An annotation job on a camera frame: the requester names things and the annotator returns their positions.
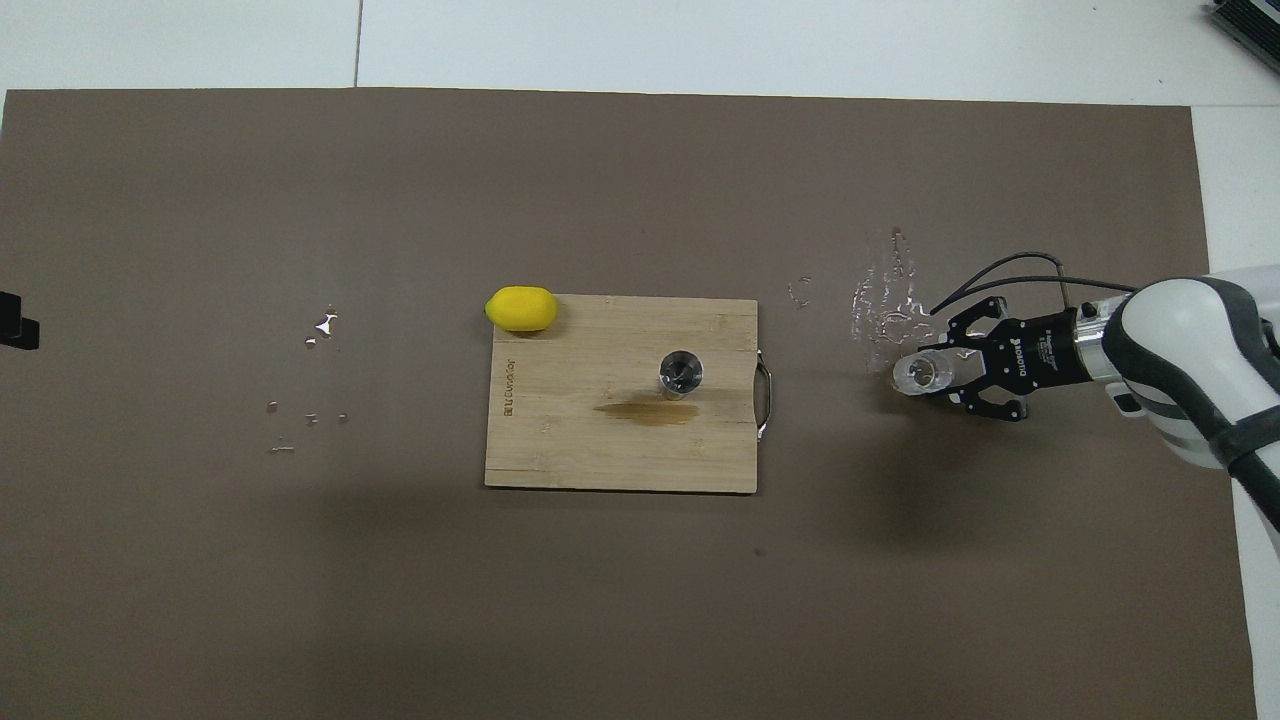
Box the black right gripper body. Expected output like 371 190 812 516
1004 309 1097 390

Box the steel double jigger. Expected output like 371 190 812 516
658 349 705 401

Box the grey ribbed device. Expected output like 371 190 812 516
1205 0 1280 73

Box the brown table mat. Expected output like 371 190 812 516
0 88 1259 720

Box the wooden cutting board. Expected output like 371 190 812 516
485 294 773 494

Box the yellow lemon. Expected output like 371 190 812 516
485 286 559 333

